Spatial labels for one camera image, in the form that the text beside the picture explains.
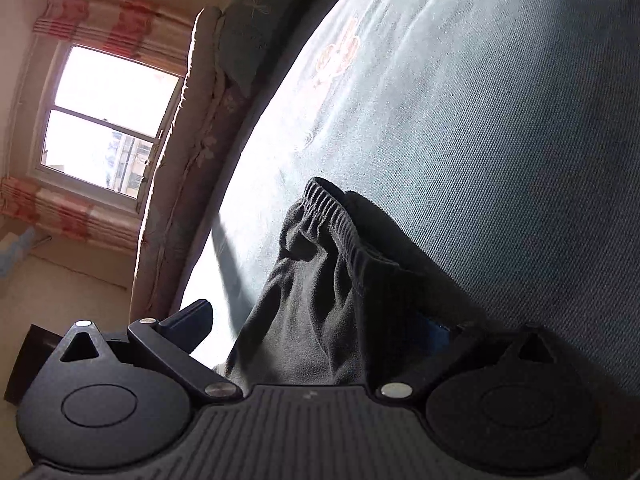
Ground light blue object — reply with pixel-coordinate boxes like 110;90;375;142
0;226;40;280

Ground dark brown box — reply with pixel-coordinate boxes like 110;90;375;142
2;324;68;406

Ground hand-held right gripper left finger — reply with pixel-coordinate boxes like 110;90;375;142
60;298;242;402

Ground teal printed pillow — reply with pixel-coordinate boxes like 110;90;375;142
216;0;315;97

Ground folded floral quilt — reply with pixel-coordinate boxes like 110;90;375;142
129;5;263;323

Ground window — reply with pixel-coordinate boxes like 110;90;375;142
27;40;186;216

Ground dark grey pants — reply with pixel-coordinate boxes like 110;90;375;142
215;176;493;396

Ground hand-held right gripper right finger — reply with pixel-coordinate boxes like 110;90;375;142
378;316;563;403

